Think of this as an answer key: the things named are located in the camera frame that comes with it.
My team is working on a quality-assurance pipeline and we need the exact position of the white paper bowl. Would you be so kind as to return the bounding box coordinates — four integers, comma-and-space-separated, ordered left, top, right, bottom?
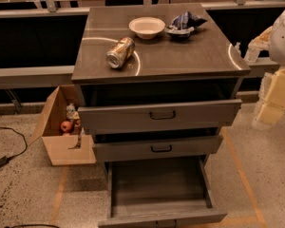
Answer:
129, 17, 165, 40

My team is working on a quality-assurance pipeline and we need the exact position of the grey middle drawer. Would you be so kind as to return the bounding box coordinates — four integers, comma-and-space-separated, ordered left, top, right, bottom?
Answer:
93, 135, 223, 162

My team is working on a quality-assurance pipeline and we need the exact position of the grey top drawer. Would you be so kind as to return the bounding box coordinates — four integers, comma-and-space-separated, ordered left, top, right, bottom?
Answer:
79, 99, 241, 135

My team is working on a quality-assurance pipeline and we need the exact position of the grey bottom drawer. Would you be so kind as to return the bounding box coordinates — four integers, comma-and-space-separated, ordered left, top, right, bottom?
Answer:
98, 157, 226, 228

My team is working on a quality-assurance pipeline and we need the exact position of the crushed gold soda can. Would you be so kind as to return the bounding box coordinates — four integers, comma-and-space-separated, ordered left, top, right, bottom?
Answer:
106, 37, 135, 69

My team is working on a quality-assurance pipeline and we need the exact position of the red apple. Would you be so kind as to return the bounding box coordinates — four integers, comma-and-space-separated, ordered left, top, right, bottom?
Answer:
60, 121, 73, 133

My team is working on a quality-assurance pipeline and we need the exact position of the open cardboard box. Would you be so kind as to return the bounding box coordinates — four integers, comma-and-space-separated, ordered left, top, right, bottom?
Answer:
29, 85, 96, 165

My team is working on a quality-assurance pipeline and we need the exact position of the grey drawer cabinet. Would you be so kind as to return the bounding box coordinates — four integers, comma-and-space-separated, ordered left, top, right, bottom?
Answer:
70, 2, 252, 228

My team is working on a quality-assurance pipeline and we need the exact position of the blue chip bag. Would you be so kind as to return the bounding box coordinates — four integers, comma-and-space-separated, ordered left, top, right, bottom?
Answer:
164, 11, 207, 39

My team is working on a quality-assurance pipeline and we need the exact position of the grey metal rail shelf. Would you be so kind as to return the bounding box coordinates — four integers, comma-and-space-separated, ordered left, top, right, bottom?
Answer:
0, 66, 74, 89

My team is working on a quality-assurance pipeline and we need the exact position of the black power cable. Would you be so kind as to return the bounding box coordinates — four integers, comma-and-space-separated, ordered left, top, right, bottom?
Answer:
0, 123, 29, 173

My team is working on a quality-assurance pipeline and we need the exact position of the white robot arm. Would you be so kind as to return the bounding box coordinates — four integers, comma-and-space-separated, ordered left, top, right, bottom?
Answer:
244, 10, 285, 129

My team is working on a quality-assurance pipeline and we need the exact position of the grey drawer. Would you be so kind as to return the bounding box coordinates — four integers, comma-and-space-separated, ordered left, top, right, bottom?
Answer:
93, 135, 223, 162
98, 157, 226, 228
79, 99, 241, 135

